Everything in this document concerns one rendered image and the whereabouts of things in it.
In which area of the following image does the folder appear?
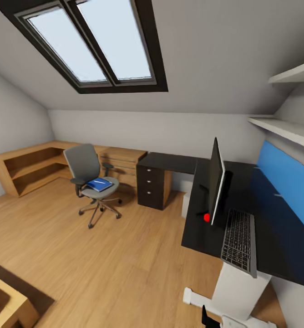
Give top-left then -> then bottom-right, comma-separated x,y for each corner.
87,177 -> 112,192

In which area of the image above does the monitor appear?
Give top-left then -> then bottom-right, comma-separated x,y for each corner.
196,137 -> 233,225

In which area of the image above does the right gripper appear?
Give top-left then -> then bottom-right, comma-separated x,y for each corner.
202,305 -> 221,328

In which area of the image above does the keyboard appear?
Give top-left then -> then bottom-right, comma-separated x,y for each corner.
220,208 -> 257,278

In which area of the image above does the swivel chair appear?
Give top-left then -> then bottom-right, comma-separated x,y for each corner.
63,143 -> 122,228

